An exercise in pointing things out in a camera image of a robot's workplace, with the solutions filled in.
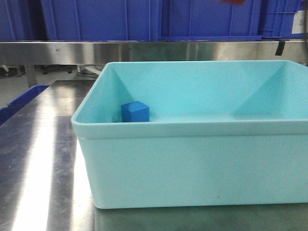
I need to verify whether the red cube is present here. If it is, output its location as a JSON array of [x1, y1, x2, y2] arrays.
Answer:
[[219, 0, 245, 5]]

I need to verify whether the blue cube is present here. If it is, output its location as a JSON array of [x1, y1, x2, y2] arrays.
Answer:
[[121, 101, 150, 122]]

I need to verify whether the light teal plastic tub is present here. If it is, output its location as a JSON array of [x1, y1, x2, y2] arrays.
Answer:
[[72, 60, 308, 209]]

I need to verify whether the blue crate upper middle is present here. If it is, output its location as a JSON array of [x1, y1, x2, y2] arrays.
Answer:
[[41, 0, 261, 42]]

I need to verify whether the blue crate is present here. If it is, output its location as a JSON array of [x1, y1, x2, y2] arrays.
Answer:
[[41, 0, 261, 42], [0, 0, 47, 42], [258, 0, 305, 39]]

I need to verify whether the black tape strip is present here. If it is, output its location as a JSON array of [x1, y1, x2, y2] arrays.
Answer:
[[275, 41, 285, 56]]

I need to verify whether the blue bin beside table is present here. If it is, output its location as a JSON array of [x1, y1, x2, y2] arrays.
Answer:
[[0, 85, 49, 125]]

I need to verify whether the blue crate upper right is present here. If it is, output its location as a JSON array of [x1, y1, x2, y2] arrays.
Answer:
[[258, 0, 305, 39]]

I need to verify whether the blue crate upper left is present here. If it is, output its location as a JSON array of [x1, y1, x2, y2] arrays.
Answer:
[[0, 0, 47, 42]]

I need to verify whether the stainless steel shelf rail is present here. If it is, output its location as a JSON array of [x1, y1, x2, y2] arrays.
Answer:
[[0, 40, 308, 64]]

